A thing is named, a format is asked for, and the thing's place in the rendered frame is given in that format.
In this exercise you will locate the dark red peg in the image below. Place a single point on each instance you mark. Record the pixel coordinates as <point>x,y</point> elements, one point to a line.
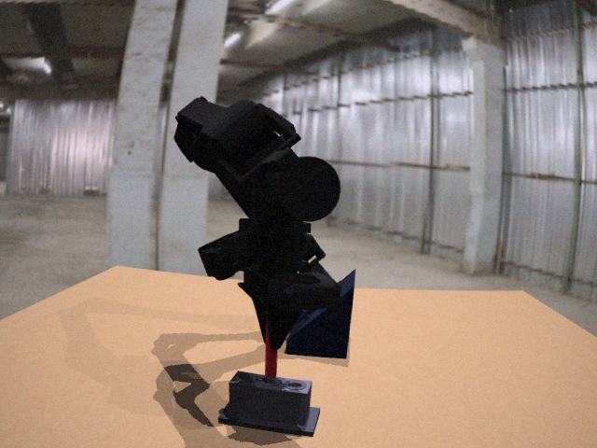
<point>271,359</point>

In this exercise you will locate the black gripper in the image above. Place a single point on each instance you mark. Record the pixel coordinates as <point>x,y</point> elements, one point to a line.
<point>281,293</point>

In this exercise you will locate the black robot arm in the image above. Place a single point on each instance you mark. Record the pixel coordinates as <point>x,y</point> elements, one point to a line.
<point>239,143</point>

